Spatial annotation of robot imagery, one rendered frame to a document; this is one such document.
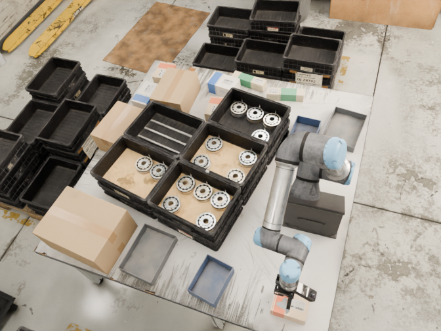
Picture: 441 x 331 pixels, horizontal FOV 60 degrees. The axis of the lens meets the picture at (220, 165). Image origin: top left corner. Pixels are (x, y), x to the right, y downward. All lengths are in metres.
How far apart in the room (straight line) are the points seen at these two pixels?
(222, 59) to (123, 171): 1.72
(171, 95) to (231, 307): 1.34
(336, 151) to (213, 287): 0.96
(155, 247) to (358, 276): 1.39
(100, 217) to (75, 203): 0.18
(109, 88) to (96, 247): 1.79
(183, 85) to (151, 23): 2.21
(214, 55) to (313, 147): 2.36
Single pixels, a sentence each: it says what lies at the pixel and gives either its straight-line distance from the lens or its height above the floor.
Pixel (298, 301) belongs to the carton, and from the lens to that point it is 1.88.
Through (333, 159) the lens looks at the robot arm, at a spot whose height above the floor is 1.44.
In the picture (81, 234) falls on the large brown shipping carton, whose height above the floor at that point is 0.90.
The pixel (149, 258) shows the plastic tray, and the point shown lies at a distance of 2.10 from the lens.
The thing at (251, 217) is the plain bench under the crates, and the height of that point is 0.70.
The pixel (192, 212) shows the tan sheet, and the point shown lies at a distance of 2.01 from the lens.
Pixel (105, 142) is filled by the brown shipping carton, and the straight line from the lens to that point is 2.42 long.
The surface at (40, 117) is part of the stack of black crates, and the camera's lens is 3.50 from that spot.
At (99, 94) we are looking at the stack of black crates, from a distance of 3.44.
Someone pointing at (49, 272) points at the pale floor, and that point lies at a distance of 3.15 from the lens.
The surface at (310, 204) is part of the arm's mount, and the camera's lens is 1.83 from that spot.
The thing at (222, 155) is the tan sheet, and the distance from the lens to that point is 2.17.
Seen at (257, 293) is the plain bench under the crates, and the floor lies 0.70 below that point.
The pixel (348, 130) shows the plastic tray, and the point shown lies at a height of 0.70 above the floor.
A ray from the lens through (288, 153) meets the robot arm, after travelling 1.45.
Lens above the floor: 2.59
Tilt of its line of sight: 56 degrees down
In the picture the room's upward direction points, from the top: 11 degrees counter-clockwise
